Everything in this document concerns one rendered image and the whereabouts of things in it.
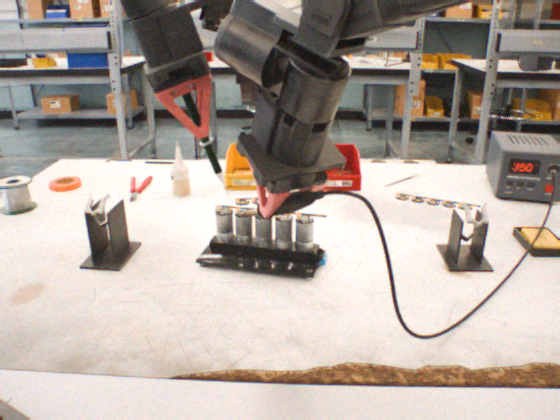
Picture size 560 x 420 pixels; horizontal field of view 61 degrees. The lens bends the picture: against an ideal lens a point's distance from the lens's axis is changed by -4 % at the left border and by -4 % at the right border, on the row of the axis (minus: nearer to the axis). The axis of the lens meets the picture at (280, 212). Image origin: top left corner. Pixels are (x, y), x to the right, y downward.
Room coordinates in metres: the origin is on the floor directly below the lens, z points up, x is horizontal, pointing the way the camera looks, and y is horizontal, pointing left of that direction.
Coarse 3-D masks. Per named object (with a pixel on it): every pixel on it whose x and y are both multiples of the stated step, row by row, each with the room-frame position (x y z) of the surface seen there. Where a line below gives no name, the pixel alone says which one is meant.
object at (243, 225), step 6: (252, 216) 0.61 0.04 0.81; (240, 222) 0.61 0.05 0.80; (246, 222) 0.61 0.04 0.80; (252, 222) 0.61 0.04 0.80; (240, 228) 0.61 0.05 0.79; (246, 228) 0.61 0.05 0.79; (252, 228) 0.61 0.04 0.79; (240, 234) 0.61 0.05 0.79; (246, 234) 0.61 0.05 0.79; (252, 234) 0.61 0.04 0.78; (240, 240) 0.61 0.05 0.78; (246, 240) 0.61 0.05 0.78; (252, 240) 0.61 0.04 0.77
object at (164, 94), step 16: (176, 80) 0.56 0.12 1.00; (192, 80) 0.56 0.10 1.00; (208, 80) 0.57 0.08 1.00; (160, 96) 0.55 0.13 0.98; (176, 96) 0.57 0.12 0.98; (208, 96) 0.58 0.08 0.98; (176, 112) 0.57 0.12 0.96; (208, 112) 0.58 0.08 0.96; (192, 128) 0.58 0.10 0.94; (208, 128) 0.59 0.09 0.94
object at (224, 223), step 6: (222, 210) 0.62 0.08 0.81; (216, 216) 0.62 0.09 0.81; (222, 216) 0.61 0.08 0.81; (228, 216) 0.61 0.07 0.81; (216, 222) 0.62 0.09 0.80; (222, 222) 0.61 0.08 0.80; (228, 222) 0.61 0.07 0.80; (222, 228) 0.61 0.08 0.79; (228, 228) 0.61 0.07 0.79; (222, 234) 0.61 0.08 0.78; (228, 234) 0.61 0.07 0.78; (222, 240) 0.61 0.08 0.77; (228, 240) 0.61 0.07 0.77
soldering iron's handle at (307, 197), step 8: (296, 192) 0.49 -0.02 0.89; (304, 192) 0.47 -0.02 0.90; (312, 192) 0.47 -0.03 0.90; (320, 192) 0.45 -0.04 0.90; (288, 200) 0.49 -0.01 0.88; (296, 200) 0.48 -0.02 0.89; (304, 200) 0.47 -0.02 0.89; (312, 200) 0.46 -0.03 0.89; (280, 208) 0.50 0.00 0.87; (288, 208) 0.49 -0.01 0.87; (296, 208) 0.48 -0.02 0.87; (272, 216) 0.54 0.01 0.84
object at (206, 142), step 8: (184, 96) 0.59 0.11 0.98; (192, 104) 0.59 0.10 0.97; (192, 112) 0.59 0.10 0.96; (200, 112) 0.59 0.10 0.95; (192, 120) 0.59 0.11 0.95; (200, 120) 0.59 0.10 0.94; (208, 136) 0.59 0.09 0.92; (200, 144) 0.59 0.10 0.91; (208, 144) 0.59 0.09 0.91; (208, 152) 0.59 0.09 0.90; (216, 160) 0.60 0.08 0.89; (216, 168) 0.59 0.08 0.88
